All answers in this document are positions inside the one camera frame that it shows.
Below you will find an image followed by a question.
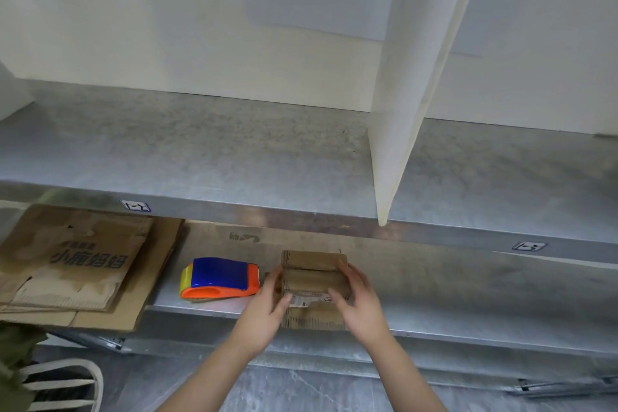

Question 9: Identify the person's left hand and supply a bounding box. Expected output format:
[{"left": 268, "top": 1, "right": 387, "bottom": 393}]
[{"left": 235, "top": 264, "right": 294, "bottom": 356}]

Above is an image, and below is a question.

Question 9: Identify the person's right hand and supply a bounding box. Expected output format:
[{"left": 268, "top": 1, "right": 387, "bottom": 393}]
[{"left": 328, "top": 261, "right": 392, "bottom": 355}]

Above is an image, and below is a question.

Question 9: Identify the small brown cardboard box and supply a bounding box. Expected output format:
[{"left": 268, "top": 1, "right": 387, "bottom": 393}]
[{"left": 279, "top": 249, "right": 351, "bottom": 332}]

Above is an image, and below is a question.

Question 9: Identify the person's left forearm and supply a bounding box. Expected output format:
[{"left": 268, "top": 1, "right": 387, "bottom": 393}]
[{"left": 157, "top": 332, "right": 271, "bottom": 412}]

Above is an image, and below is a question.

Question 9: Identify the person's right forearm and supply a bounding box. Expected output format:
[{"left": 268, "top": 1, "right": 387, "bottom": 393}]
[{"left": 364, "top": 335, "right": 449, "bottom": 412}]

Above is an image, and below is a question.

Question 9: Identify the brown cardboard sheet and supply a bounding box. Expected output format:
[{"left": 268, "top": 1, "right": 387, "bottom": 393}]
[{"left": 185, "top": 220, "right": 397, "bottom": 264}]

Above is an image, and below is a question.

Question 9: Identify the blue orange tape dispenser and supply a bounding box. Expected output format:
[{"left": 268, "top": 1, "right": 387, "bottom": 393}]
[{"left": 180, "top": 257, "right": 262, "bottom": 302}]

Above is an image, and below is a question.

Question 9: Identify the plain flattened cardboard box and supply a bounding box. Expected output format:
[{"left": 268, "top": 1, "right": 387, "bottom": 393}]
[{"left": 0, "top": 215, "right": 187, "bottom": 333}]

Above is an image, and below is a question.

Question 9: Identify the galvanized metal shelf board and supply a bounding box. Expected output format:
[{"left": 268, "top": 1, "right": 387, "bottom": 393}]
[{"left": 0, "top": 79, "right": 618, "bottom": 267}]

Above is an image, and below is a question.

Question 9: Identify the white divider panel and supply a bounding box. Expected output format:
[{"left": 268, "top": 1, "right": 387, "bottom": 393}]
[{"left": 367, "top": 0, "right": 493, "bottom": 228}]

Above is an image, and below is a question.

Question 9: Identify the printed flattened cardboard box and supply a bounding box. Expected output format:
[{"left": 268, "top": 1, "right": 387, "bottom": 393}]
[{"left": 0, "top": 205, "right": 155, "bottom": 314}]

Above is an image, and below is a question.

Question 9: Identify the white slatted chair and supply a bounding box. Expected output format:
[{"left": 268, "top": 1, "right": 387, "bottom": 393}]
[{"left": 18, "top": 358, "right": 105, "bottom": 412}]

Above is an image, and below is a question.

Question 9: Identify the olive green garment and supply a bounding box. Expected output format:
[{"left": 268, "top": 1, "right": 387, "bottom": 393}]
[{"left": 0, "top": 322, "right": 49, "bottom": 412}]

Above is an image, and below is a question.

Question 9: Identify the metal shelf rail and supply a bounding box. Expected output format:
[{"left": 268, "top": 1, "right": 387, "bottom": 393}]
[
  {"left": 47, "top": 329, "right": 129, "bottom": 355},
  {"left": 513, "top": 374, "right": 618, "bottom": 396}
]

